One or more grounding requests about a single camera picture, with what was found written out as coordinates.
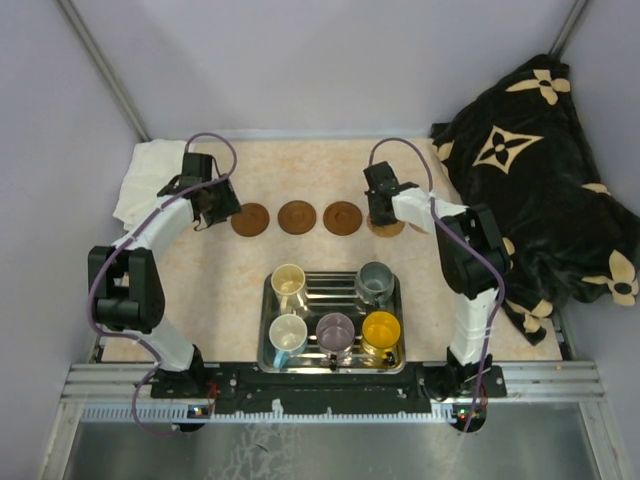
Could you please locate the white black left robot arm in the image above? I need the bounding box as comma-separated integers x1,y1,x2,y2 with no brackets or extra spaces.
88,152,241,397

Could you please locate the black floral blanket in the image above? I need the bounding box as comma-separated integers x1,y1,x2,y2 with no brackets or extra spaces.
430,55,639,345

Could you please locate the purple mug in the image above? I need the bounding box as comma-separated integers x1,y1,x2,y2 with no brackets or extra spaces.
316,312,355,372

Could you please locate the white folded cloth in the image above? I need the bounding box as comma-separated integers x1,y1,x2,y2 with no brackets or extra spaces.
113,140,186,231

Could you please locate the dark brown wooden coaster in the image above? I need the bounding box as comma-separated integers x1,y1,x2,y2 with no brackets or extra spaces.
231,202,270,237

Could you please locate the reddish brown wooden coaster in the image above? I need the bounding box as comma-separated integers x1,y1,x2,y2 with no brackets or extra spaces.
323,201,363,236

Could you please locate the white mug blue handle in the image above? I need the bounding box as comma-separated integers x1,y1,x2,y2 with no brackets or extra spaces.
269,314,308,369

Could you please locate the grey mug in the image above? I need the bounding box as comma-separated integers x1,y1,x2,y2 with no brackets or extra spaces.
355,261,395,310

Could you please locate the light woven round coaster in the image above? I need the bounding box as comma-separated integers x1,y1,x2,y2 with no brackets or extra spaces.
366,214,405,238

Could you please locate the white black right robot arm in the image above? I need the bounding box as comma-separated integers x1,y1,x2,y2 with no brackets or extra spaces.
364,162,510,396

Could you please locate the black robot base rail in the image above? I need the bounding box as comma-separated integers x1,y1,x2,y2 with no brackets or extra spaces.
150,361,507,418

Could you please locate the stainless steel tray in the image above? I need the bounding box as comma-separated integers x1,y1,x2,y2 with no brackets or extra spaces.
258,271,406,375

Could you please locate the cream cartoon mug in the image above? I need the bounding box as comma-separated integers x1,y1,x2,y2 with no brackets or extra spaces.
270,264,309,319

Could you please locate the yellow mug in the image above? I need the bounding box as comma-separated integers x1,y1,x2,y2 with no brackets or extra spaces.
361,311,402,366

